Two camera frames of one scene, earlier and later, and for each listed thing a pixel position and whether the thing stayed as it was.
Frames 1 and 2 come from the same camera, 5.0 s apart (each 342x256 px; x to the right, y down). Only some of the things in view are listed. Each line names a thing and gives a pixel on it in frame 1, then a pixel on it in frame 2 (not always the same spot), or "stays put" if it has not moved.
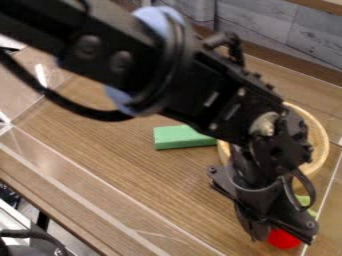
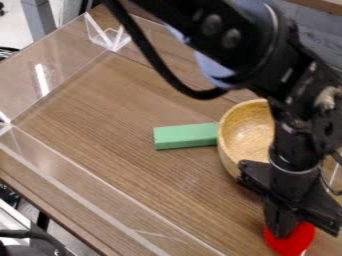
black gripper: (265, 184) -> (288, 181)
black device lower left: (42, 244) stays put
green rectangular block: (178, 137) stays put
